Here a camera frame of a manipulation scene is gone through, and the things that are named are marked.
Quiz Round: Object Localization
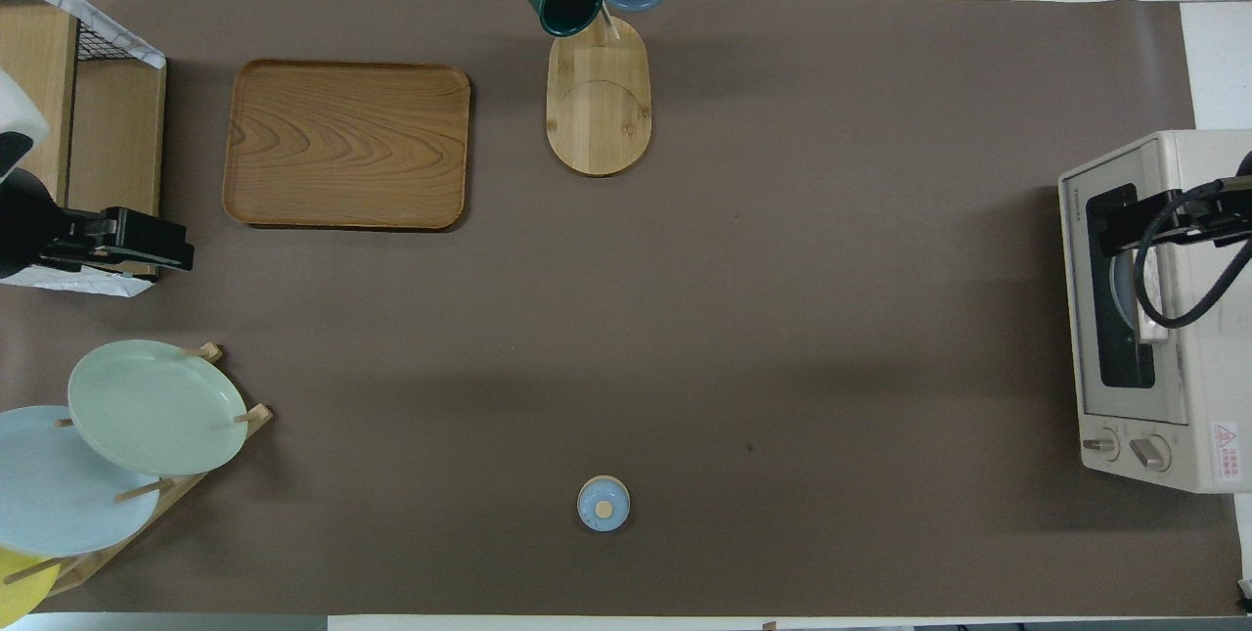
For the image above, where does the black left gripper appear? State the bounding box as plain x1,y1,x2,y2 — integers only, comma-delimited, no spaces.
44,207,195,272

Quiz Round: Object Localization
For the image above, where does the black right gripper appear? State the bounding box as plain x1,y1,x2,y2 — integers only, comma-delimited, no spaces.
1100,176,1252,257

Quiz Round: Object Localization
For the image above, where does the glass oven door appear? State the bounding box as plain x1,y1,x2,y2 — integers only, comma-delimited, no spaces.
1059,147,1189,427

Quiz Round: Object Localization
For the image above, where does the beige toaster oven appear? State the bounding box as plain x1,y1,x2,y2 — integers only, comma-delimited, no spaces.
1057,130,1252,495

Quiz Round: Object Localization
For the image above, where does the wooden stepped shelf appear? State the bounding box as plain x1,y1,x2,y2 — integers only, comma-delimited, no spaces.
0,0,167,280

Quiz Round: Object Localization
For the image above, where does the pale green plate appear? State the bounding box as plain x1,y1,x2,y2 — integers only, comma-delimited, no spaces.
67,339,249,476

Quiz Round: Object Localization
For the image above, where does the wooden plate rack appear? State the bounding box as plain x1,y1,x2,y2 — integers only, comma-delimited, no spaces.
29,342,274,598

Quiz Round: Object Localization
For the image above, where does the wooden tray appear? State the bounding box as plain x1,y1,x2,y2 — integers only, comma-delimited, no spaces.
222,60,471,231

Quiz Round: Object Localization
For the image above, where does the brown table mat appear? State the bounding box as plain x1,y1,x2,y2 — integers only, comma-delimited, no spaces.
0,0,1243,617

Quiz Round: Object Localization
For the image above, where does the yellow plate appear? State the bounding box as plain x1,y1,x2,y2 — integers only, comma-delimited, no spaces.
0,546,62,627

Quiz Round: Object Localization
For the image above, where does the wooden mug tree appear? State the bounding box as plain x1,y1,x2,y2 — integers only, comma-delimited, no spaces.
516,0,674,178

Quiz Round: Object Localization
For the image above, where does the wooden wire shelf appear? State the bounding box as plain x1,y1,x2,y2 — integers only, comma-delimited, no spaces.
0,0,167,299

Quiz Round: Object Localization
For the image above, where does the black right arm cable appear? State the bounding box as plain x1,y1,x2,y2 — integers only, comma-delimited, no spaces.
1133,183,1252,330

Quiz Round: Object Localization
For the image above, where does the black wire basket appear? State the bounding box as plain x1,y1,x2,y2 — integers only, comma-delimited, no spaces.
0,0,130,67

